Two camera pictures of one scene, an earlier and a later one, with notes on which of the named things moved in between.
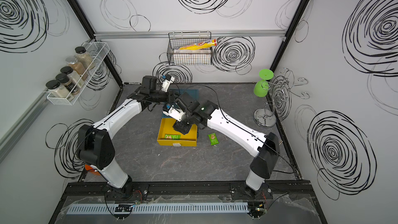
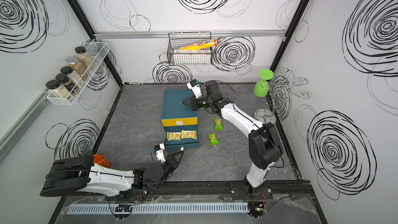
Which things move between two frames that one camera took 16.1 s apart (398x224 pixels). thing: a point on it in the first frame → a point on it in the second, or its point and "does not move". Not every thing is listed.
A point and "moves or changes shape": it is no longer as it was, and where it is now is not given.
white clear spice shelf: x=70 y=85 does not move
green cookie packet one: x=168 y=136 moves or changes shape
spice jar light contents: x=84 y=57 does not move
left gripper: x=170 y=97 → x=171 y=160
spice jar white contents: x=56 y=89 does not move
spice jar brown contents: x=79 y=68 does not move
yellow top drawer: x=166 y=127 moves or changes shape
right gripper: x=179 y=126 → x=193 y=106
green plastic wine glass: x=261 y=87 does not move
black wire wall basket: x=178 y=39 does not move
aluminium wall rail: x=111 y=35 does not move
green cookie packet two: x=213 y=139 does not move
